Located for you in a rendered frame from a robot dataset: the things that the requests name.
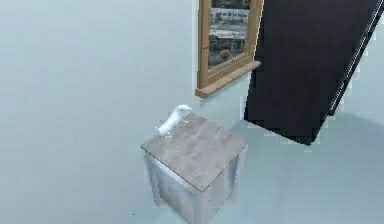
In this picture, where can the grey square side table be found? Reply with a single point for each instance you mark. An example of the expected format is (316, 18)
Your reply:
(196, 156)

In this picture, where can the wooden framed window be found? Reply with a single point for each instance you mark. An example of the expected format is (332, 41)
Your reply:
(230, 40)

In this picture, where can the white figurine sculpture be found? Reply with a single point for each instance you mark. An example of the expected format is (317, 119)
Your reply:
(172, 120)

